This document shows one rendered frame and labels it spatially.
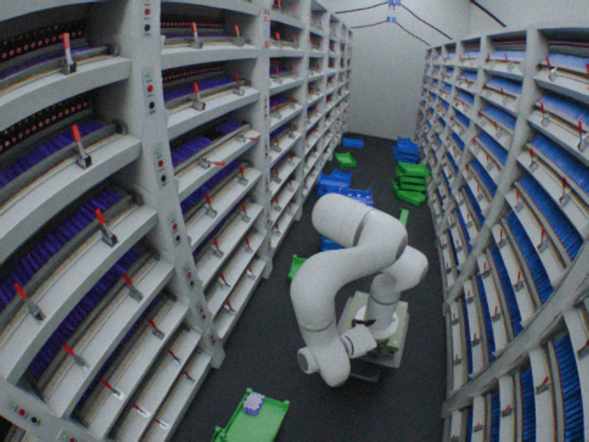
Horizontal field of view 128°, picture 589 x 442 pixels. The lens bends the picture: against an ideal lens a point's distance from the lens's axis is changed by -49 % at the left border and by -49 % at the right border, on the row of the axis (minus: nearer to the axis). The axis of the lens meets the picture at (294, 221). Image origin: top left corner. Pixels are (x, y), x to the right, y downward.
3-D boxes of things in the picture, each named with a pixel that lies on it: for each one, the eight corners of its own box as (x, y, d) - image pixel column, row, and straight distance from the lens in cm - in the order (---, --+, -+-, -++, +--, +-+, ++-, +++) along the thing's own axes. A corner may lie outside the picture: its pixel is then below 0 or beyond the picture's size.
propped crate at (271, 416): (247, 396, 140) (247, 388, 133) (287, 409, 137) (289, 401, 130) (220, 441, 127) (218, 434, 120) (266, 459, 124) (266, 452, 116)
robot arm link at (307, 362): (351, 353, 86) (335, 332, 90) (314, 368, 80) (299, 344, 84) (342, 367, 93) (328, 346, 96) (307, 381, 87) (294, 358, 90)
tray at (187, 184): (259, 141, 131) (265, 124, 127) (176, 205, 85) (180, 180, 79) (223, 124, 138) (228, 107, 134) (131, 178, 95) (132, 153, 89)
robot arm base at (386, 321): (398, 307, 129) (408, 279, 116) (396, 341, 118) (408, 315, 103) (358, 302, 128) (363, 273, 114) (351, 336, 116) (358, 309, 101)
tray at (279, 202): (298, 188, 215) (304, 173, 208) (268, 232, 167) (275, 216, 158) (275, 175, 218) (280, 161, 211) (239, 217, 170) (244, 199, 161)
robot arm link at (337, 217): (400, 282, 100) (365, 262, 105) (416, 252, 101) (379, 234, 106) (352, 256, 52) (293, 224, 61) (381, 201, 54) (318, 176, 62)
